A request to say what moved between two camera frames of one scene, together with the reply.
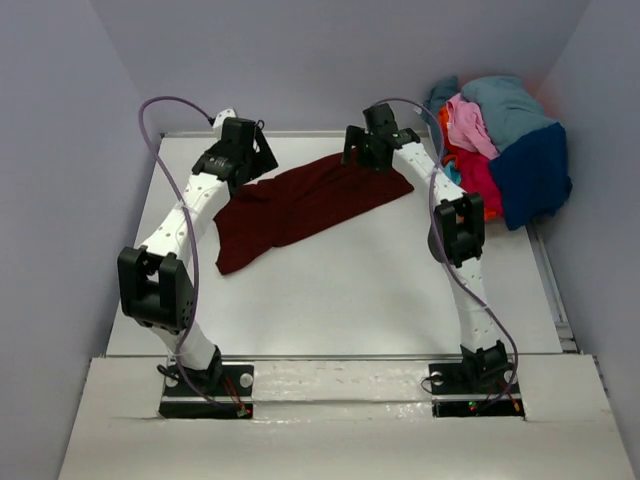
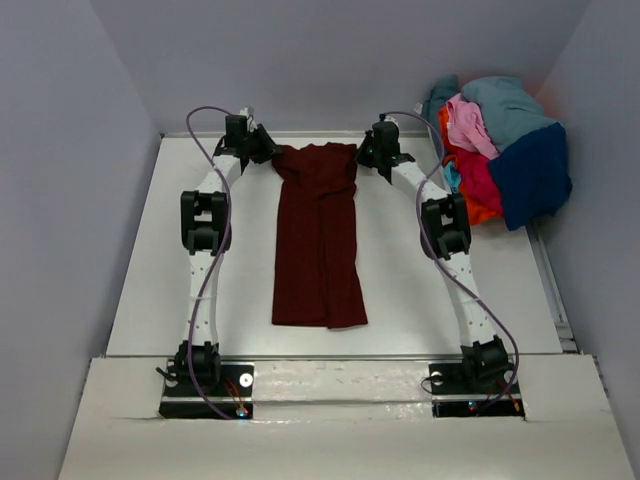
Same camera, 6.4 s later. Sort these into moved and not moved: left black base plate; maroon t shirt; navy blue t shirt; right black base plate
Moved: maroon t shirt
Not moved: right black base plate; left black base plate; navy blue t shirt
